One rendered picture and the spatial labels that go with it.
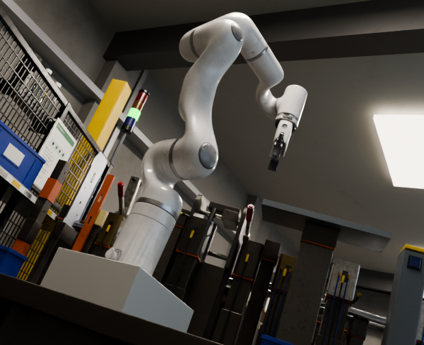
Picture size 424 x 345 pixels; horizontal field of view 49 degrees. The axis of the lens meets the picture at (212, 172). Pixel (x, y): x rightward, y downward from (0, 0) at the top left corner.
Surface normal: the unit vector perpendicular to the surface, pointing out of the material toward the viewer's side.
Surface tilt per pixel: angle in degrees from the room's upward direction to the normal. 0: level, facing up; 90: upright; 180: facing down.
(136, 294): 90
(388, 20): 90
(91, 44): 90
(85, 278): 90
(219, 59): 125
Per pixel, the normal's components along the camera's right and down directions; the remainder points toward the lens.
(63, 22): 0.84, 0.07
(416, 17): -0.44, -0.50
